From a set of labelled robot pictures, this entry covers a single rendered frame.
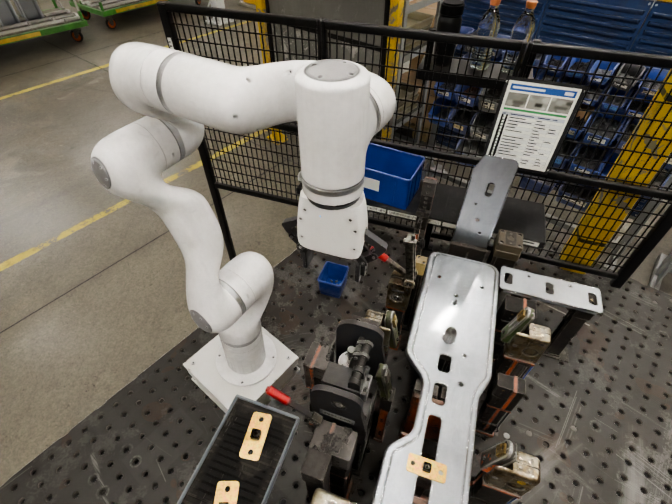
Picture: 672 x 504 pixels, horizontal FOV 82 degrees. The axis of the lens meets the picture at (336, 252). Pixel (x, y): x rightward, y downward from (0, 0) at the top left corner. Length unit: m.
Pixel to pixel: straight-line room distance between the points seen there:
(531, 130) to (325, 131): 1.09
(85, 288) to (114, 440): 1.63
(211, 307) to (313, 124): 0.58
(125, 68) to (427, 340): 0.90
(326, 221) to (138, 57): 0.36
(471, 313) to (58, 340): 2.26
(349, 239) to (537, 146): 1.04
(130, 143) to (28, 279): 2.48
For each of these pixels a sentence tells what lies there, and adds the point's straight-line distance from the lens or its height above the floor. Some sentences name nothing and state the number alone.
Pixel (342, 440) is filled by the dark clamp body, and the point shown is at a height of 1.08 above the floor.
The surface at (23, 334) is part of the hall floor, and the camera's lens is 2.90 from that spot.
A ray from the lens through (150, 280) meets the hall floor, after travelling 2.79.
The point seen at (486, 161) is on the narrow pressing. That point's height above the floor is 1.32.
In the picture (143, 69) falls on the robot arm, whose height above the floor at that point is 1.71.
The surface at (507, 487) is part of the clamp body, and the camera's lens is 1.06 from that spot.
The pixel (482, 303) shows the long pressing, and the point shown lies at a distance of 1.23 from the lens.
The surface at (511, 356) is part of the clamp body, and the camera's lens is 1.24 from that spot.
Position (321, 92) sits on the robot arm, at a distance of 0.43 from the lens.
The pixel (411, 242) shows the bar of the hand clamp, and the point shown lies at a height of 1.22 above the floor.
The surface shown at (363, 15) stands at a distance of 2.84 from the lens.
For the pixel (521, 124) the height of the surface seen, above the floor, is 1.31.
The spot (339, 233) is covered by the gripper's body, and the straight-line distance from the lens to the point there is 0.55.
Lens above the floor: 1.93
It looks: 46 degrees down
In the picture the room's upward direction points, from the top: straight up
